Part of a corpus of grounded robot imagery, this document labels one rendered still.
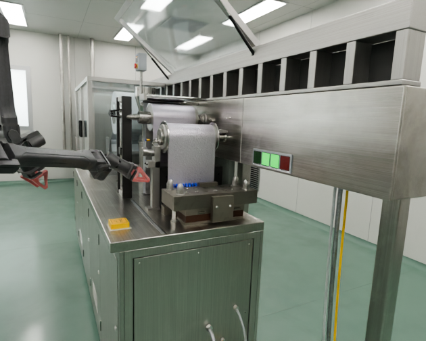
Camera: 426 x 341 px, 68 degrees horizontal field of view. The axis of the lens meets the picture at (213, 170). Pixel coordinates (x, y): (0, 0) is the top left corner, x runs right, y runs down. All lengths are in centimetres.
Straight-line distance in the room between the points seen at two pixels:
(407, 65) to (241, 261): 95
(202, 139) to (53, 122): 559
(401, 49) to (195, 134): 88
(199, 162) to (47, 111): 561
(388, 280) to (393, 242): 13
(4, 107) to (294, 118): 105
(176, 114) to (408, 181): 112
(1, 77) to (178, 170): 75
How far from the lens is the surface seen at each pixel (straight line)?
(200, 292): 140
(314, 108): 112
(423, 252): 369
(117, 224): 129
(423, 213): 361
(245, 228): 138
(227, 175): 161
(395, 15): 100
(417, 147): 101
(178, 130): 144
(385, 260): 120
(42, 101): 691
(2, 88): 138
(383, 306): 125
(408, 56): 97
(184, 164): 146
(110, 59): 709
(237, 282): 147
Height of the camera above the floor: 134
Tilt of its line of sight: 9 degrees down
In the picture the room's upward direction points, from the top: 2 degrees clockwise
